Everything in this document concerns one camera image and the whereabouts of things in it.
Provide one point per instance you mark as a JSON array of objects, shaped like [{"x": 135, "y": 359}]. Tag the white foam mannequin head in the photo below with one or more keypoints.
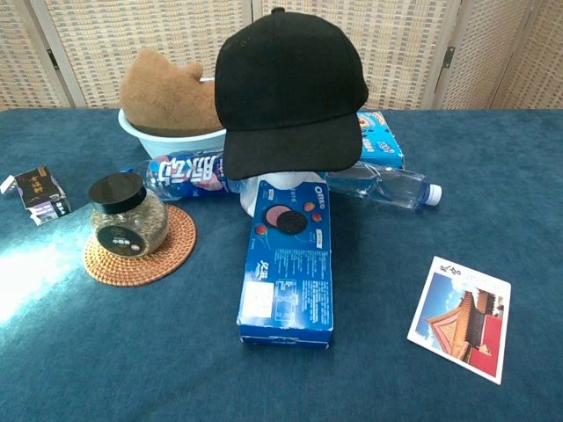
[{"x": 288, "y": 179}]

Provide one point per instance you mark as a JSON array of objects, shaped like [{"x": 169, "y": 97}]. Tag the glass jar with black lid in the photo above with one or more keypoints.
[{"x": 127, "y": 220}]

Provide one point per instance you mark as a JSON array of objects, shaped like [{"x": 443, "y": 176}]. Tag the blue tablecloth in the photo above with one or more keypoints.
[{"x": 132, "y": 351}]

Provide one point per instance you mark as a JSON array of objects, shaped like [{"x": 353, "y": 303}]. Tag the small black purple box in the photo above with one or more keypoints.
[{"x": 39, "y": 189}]

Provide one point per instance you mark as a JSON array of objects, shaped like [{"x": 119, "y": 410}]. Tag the blue chocolate chip cookie box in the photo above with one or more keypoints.
[{"x": 382, "y": 145}]

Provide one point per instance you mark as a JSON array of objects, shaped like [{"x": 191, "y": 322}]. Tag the brown plush toy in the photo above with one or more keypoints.
[{"x": 167, "y": 96}]

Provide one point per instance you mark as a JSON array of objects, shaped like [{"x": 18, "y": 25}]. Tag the light blue plastic basin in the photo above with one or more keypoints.
[{"x": 176, "y": 143}]

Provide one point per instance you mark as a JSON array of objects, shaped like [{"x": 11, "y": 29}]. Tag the palace roof postcard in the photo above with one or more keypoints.
[{"x": 462, "y": 316}]

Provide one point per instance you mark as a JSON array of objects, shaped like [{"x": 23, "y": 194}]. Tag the blue Oreo cookie box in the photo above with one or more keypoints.
[{"x": 286, "y": 272}]

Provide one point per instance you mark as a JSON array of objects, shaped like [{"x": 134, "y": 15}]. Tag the black metal screen hinge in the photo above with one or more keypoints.
[
  {"x": 53, "y": 59},
  {"x": 448, "y": 57}
]

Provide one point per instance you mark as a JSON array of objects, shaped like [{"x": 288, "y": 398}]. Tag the clear plastic water bottle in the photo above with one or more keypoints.
[{"x": 387, "y": 186}]

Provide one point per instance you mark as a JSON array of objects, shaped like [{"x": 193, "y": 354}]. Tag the blue label drink bottle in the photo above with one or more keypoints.
[{"x": 184, "y": 176}]

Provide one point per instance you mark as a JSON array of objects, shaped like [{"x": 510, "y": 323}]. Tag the black baseball cap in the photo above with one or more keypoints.
[{"x": 286, "y": 88}]

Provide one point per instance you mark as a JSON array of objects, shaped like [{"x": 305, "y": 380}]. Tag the woven folding screen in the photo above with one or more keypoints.
[{"x": 132, "y": 35}]

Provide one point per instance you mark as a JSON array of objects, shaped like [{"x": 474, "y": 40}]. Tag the round woven rattan coaster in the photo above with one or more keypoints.
[{"x": 176, "y": 255}]

